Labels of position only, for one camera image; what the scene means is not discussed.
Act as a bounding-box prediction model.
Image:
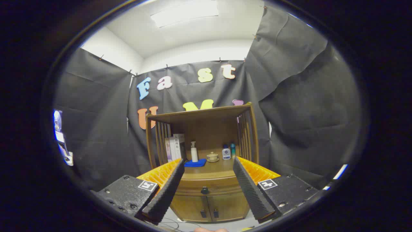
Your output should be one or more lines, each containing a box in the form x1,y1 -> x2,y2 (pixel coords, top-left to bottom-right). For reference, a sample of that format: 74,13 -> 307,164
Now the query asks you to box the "thin white book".
169,137 -> 177,161

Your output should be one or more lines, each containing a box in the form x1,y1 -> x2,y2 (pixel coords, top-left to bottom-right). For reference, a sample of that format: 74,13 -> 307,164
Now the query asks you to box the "wooden countertop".
180,148 -> 241,181

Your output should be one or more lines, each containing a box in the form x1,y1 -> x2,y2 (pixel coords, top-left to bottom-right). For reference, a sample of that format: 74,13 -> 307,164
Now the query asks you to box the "thick white book dark cover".
173,134 -> 186,160

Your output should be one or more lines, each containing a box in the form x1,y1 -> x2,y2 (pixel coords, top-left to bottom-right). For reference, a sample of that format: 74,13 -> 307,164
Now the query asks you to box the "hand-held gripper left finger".
92,158 -> 185,225

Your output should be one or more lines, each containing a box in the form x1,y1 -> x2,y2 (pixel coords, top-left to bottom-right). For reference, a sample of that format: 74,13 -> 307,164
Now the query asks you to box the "wooden cabinet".
145,102 -> 260,223

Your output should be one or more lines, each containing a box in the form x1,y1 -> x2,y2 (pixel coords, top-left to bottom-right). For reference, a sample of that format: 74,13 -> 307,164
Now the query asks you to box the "wooden cabinet door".
171,195 -> 211,223
208,193 -> 250,222

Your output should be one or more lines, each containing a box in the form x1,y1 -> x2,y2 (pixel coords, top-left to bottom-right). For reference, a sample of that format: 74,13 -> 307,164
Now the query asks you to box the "blue folded cloth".
184,158 -> 207,168

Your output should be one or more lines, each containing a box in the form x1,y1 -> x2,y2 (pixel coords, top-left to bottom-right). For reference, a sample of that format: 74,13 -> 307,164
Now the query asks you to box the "white and blue device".
53,110 -> 74,166

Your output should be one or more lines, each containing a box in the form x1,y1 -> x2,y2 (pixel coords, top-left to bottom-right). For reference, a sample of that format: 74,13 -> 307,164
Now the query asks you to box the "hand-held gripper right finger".
232,156 -> 319,224

